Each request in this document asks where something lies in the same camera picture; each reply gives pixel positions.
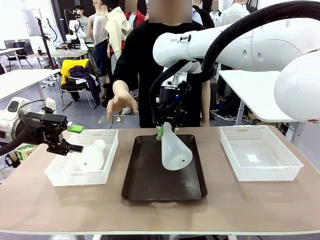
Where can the black coat mannequin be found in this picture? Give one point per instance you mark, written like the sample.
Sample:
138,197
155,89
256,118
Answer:
203,17

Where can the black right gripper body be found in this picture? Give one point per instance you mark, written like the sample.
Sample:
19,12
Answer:
170,110

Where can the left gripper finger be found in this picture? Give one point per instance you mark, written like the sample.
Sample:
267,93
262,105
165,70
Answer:
75,148
77,128

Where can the black office chair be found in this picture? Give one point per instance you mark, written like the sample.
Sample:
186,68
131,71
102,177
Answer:
17,46

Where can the white side table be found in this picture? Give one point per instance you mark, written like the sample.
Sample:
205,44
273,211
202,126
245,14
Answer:
25,77
250,95

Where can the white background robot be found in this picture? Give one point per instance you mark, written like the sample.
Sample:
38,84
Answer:
73,25

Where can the green white cardboard box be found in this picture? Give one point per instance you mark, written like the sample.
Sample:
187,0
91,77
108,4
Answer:
25,152

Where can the white tank top mannequin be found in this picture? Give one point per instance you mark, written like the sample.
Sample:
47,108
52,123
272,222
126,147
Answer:
98,27

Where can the person's left forearm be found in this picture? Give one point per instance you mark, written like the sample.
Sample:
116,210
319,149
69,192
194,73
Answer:
206,105

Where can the black chair metal legs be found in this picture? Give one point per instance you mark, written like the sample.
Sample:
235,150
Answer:
72,86

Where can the dark brown plastic tray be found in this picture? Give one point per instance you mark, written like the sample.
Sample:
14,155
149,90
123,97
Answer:
145,175

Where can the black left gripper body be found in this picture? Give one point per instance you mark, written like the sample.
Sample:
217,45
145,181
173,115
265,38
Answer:
42,127

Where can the black tripod stand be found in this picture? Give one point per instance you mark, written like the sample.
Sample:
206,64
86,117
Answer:
47,47

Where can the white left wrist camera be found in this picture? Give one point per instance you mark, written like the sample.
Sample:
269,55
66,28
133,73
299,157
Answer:
50,103

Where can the person in black sweater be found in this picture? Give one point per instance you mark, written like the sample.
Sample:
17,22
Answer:
142,62

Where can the grey whiteboard panel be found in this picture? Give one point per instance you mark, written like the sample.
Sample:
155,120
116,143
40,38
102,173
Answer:
31,22

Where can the red jacket mannequin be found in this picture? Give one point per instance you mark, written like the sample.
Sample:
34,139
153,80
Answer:
138,17

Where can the background work desk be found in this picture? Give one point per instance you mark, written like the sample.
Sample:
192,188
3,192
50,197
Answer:
62,53

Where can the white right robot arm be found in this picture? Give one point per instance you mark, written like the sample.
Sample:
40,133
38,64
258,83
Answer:
250,47

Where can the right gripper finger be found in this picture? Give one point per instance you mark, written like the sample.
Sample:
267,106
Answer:
162,130
175,128

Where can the yellow garment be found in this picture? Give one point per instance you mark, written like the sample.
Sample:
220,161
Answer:
66,67

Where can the cream jacket mannequin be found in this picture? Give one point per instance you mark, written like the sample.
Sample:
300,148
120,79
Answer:
115,30

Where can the grey mannequin base plate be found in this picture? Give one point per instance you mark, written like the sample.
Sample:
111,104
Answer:
120,119

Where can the person's right forearm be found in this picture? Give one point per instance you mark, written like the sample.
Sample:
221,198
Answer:
120,86

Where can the translucent white conical flask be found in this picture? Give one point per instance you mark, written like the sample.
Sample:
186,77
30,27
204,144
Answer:
90,160
175,155

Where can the purple garment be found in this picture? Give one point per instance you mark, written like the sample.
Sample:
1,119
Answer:
82,72

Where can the white perforated plastic basket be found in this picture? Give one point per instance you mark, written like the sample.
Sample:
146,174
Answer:
250,172
75,178

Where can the person's right hand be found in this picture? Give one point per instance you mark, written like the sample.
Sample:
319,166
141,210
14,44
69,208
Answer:
122,100

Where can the white shirt mannequin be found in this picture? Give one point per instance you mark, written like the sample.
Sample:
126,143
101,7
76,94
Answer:
232,16

